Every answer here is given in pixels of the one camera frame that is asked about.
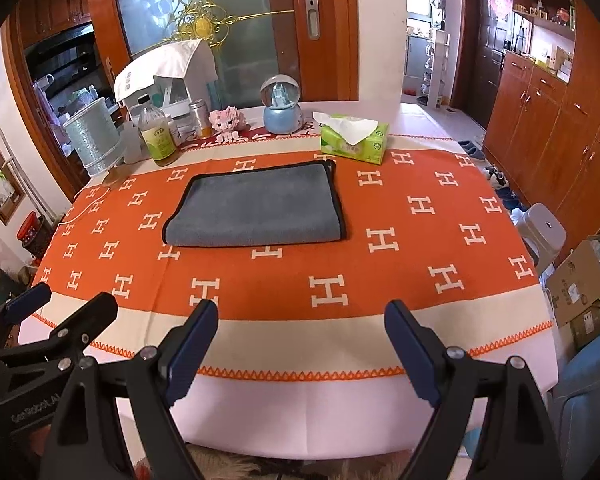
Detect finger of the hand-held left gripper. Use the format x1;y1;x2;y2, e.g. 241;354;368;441
0;292;118;376
0;281;52;348

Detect grey towel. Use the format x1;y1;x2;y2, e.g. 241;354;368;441
161;160;348;248

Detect translucent white plastic jug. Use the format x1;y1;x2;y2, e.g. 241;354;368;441
121;105;148;163

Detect wooden kitchen cabinets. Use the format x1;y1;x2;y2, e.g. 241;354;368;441
17;0;93;46

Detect small cardboard box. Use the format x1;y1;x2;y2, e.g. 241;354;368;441
570;305;600;348

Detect light blue bin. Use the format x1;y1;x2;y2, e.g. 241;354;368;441
62;97;123;177

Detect silver door handle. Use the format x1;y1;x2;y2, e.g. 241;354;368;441
305;0;322;41

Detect blue upholstered chair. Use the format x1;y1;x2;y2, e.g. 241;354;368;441
547;342;600;461

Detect red bucket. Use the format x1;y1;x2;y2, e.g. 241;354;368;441
17;211;53;261

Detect white plastic rack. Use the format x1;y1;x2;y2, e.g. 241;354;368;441
152;75;216;122

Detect green tissue box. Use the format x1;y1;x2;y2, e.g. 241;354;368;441
313;111;391;166

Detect white hallway shelf rack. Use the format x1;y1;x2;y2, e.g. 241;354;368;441
422;30;451;108

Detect pink toy figure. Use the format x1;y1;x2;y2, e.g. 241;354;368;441
209;106;248;143

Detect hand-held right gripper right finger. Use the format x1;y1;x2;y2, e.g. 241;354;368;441
384;300;566;480

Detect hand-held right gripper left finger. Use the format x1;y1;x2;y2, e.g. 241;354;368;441
47;300;219;480

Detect bottle with yellow-green label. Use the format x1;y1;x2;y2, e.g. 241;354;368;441
138;94;179;167

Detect white covered rack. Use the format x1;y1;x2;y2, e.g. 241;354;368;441
114;39;220;106

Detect wooden wall cabinet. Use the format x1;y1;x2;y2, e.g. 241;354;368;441
482;0;600;241

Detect white plastic stool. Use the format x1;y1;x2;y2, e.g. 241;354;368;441
520;203;567;276

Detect dark entrance door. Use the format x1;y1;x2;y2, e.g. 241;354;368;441
472;0;513;111

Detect wooden frosted glass door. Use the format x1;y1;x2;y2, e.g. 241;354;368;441
84;0;358;111

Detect large cardboard box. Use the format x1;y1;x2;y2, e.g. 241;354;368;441
545;240;600;326

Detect orange patterned tablecloth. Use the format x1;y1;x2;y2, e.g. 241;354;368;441
17;105;556;453

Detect blue snow globe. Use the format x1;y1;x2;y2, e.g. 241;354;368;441
260;75;305;135

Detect silver metal can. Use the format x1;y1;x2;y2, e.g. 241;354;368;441
187;101;212;138

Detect white cable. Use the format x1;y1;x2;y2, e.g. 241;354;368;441
62;180;118;223

